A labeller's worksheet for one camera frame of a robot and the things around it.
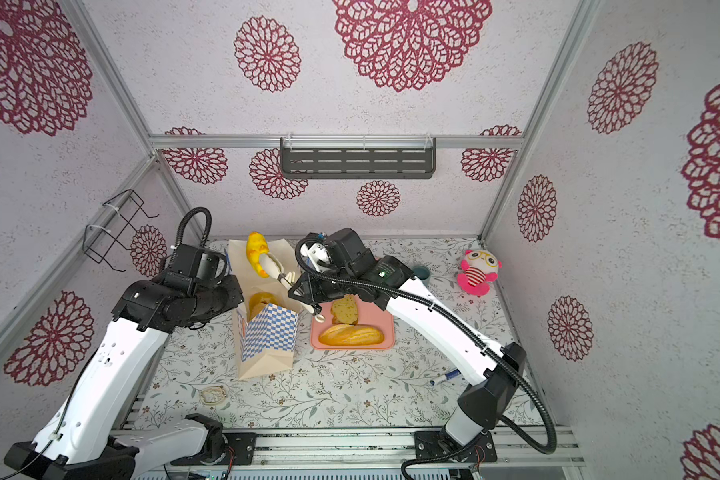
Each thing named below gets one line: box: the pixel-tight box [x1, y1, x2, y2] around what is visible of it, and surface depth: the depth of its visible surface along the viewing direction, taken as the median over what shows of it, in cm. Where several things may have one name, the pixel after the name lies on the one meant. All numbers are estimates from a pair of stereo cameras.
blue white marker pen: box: [430, 368, 461, 386], surface depth 87 cm
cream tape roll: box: [199, 385, 227, 405], surface depth 84 cm
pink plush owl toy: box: [456, 249, 503, 297], surface depth 105 cm
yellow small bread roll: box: [246, 231, 269, 278], surface depth 74 cm
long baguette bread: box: [318, 324, 384, 347], surface depth 92 cm
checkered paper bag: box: [228, 240, 303, 380], surface depth 76 cm
